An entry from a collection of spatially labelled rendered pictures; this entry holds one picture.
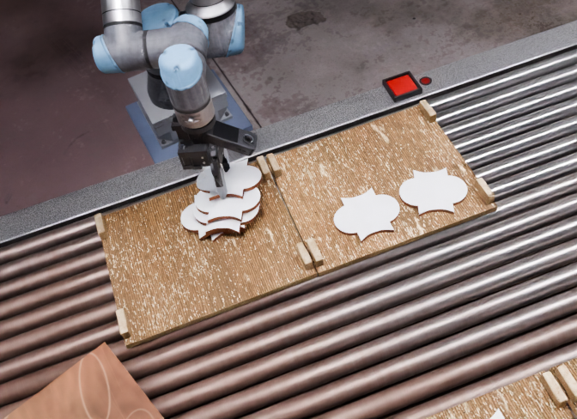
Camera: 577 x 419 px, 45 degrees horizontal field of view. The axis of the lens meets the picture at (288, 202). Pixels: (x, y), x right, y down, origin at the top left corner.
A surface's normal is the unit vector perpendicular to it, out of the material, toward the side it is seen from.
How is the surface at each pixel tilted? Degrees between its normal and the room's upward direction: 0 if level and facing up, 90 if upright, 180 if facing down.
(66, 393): 0
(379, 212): 0
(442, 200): 0
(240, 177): 8
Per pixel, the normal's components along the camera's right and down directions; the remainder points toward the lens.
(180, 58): -0.13, -0.62
